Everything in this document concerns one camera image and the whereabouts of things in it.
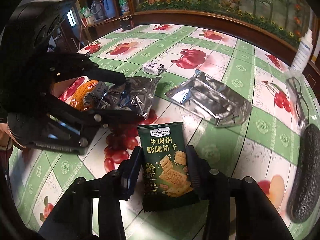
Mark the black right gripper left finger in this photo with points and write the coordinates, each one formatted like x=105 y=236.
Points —
x=129 y=171

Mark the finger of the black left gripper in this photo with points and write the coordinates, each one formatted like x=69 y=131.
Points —
x=105 y=75
x=117 y=116

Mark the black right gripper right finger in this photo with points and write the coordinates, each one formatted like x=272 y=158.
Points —
x=199 y=172

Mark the dark green cracker packet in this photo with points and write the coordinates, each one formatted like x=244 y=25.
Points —
x=166 y=179

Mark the silver foil snack bag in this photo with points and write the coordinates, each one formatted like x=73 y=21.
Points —
x=135 y=95

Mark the left hand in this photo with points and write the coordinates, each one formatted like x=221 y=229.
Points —
x=6 y=135

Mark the small orange snack packet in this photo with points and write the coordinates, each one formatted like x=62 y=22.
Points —
x=88 y=95

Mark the small white candy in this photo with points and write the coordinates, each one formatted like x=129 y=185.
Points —
x=153 y=68

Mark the grey water jug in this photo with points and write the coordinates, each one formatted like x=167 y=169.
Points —
x=97 y=10

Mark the flat silver foil bag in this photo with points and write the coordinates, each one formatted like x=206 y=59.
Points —
x=211 y=100

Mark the small dark jar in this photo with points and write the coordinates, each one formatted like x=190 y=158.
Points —
x=127 y=23

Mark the blue thermos jug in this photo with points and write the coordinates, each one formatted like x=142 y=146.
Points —
x=109 y=7

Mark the dark glasses case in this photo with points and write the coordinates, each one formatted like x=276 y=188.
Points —
x=305 y=190

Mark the black eyeglasses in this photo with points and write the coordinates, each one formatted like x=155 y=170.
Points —
x=300 y=105

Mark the white spray bottle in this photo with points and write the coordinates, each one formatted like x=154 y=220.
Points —
x=303 y=53

